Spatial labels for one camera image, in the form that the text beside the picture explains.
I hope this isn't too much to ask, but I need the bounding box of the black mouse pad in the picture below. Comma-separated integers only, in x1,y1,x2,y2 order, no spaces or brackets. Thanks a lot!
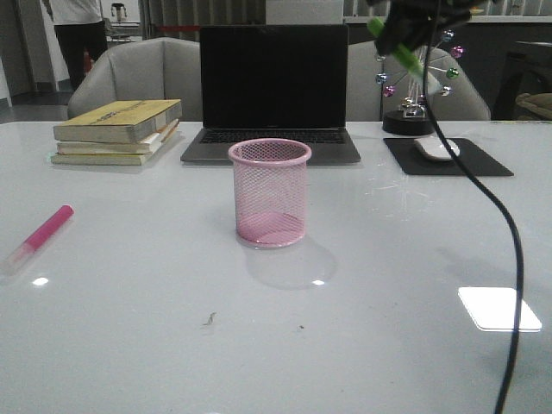
384,137,514,177

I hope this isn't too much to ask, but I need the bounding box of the pink highlighter pen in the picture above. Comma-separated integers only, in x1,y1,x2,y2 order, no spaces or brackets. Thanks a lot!
1,204,74,278

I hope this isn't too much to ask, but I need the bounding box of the grey laptop computer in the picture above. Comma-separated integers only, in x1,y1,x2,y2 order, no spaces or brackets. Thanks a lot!
180,24,361,165

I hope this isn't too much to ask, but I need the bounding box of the middle white book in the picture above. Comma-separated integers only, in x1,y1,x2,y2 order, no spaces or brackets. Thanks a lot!
57,120,179,155

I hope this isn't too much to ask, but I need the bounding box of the ferris wheel desk ornament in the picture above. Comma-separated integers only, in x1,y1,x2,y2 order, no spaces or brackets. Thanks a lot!
376,48,460,136

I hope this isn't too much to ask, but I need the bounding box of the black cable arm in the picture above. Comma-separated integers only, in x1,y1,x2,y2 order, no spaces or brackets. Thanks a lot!
421,0,525,414

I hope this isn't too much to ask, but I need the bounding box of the right grey armchair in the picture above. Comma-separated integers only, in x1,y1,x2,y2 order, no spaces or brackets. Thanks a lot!
346,41,491,122

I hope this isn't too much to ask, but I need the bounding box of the white box behind laptop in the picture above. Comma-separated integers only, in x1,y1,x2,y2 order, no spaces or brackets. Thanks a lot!
266,0,344,25

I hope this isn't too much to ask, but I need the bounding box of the left grey armchair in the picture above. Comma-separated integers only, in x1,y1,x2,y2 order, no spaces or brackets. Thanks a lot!
67,37,203,122

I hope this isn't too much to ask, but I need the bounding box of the green highlighter pen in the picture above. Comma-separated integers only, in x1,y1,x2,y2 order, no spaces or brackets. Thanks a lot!
367,17,442,95

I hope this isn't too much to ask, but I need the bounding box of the pink mesh pen holder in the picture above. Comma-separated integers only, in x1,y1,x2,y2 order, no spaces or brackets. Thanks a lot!
228,138,311,248

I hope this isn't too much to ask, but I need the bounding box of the person in background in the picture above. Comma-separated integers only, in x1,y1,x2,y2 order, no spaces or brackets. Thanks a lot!
41,0,108,91

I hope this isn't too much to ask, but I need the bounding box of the white computer mouse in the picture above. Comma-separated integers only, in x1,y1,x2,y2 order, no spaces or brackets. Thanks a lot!
414,136,453,161

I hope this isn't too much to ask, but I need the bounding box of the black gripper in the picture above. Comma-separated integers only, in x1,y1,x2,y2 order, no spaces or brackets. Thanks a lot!
367,0,486,55

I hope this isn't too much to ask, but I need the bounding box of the top yellow book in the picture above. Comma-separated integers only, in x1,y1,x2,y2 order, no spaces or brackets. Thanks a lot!
53,99,182,143

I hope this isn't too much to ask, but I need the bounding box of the grey armchair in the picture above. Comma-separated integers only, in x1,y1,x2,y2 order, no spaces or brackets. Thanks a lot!
67,37,203,122
346,41,491,122

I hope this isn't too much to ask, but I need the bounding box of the bottom pale book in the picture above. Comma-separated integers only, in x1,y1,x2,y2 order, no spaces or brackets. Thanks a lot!
50,130,176,166

